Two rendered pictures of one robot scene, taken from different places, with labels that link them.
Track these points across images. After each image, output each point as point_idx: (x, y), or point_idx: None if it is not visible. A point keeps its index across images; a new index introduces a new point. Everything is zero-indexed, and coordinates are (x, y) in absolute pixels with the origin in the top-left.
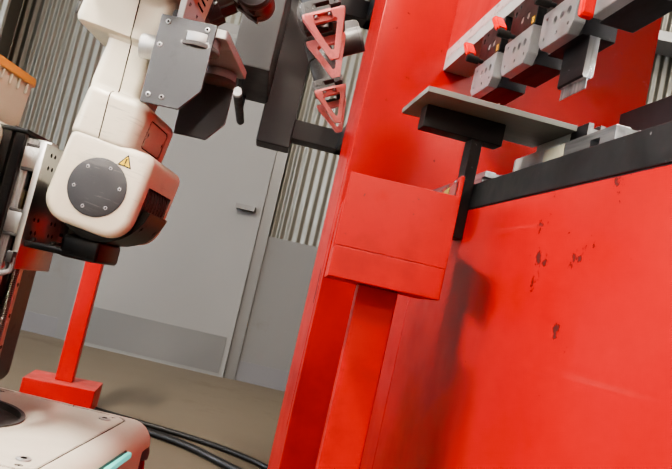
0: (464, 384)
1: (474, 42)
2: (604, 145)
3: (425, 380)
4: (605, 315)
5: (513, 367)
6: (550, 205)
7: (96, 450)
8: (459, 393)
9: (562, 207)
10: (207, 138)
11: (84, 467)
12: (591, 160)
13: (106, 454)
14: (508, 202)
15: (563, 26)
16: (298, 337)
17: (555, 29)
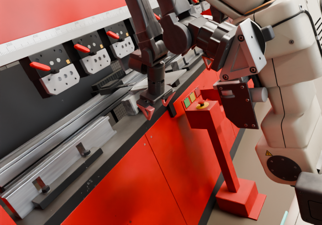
0: (196, 131)
1: (5, 63)
2: (199, 68)
3: (185, 153)
4: (210, 88)
5: None
6: (195, 83)
7: (289, 219)
8: (196, 134)
9: (197, 82)
10: (236, 126)
11: (292, 205)
12: (198, 72)
13: (285, 224)
14: (184, 91)
15: (130, 49)
16: None
17: (125, 50)
